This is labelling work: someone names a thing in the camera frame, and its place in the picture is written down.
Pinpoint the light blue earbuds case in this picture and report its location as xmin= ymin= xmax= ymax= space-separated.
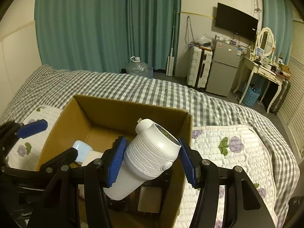
xmin=72 ymin=140 xmax=93 ymax=165

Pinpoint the white hair dryer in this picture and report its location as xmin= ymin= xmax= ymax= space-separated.
xmin=104 ymin=119 xmax=181 ymax=201

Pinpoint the white power adapter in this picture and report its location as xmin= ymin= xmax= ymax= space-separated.
xmin=138 ymin=185 xmax=162 ymax=214

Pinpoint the grey checkered bed cover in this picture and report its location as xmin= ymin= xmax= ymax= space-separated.
xmin=1 ymin=65 xmax=300 ymax=227

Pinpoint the white floral quilt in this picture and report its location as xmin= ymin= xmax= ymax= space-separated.
xmin=7 ymin=105 xmax=278 ymax=223

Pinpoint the brown cardboard box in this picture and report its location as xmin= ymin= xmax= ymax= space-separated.
xmin=37 ymin=95 xmax=193 ymax=227

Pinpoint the white louvered wardrobe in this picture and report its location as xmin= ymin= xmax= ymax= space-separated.
xmin=280 ymin=21 xmax=304 ymax=158

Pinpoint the dark suitcase beside table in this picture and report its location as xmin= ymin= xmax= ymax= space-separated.
xmin=270 ymin=80 xmax=291 ymax=115

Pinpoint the clear water jug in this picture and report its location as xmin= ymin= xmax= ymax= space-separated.
xmin=126 ymin=56 xmax=153 ymax=79

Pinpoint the blue laundry basket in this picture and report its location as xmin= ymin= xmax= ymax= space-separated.
xmin=243 ymin=84 xmax=261 ymax=107

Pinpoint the large teal curtain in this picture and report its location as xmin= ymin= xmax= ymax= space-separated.
xmin=34 ymin=0 xmax=181 ymax=73

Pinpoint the white flat mop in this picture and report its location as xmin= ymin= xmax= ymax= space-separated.
xmin=166 ymin=11 xmax=176 ymax=77

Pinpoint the white dressing table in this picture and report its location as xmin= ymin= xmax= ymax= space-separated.
xmin=232 ymin=56 xmax=284 ymax=114

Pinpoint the grey mini fridge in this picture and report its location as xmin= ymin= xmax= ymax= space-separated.
xmin=205 ymin=40 xmax=242 ymax=97

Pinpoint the white suitcase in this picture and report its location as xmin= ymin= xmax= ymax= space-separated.
xmin=187 ymin=46 xmax=213 ymax=89

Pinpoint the white oval vanity mirror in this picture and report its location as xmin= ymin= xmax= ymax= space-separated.
xmin=255 ymin=27 xmax=276 ymax=57

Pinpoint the teal curtain by wardrobe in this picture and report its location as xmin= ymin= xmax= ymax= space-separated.
xmin=263 ymin=0 xmax=294 ymax=64

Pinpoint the black wall television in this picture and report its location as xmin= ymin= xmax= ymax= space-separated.
xmin=215 ymin=3 xmax=258 ymax=42

